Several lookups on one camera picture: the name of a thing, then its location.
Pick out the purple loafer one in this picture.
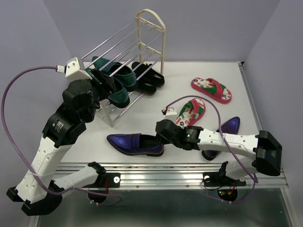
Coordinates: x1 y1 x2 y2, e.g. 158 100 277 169
107 133 164 157
201 116 241 161

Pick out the green loafer front one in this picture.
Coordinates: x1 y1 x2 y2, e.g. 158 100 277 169
85 68 130 108

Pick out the green loafer one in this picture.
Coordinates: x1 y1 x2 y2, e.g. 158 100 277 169
94 58 138 92
85 68 130 108

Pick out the aluminium mounting rail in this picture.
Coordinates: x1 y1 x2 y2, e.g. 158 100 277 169
53 163 289 190

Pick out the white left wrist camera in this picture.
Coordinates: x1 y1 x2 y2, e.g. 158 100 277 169
65 57 92 81

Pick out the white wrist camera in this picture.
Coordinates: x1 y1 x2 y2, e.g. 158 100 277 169
161 107 177 117
65 57 92 81

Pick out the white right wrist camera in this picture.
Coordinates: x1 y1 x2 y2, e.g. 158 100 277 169
161 107 177 117

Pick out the cream metal shoe rack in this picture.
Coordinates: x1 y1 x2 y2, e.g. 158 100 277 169
82 9 167 127

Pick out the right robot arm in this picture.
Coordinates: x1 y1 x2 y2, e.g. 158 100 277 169
155 119 282 186

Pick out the pink sandal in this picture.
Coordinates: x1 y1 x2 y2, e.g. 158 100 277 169
175 98 206 128
191 78 232 104

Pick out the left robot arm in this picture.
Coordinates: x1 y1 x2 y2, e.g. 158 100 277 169
7 69 116 216

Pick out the green loafer rear one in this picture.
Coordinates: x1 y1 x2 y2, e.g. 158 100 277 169
94 58 138 92

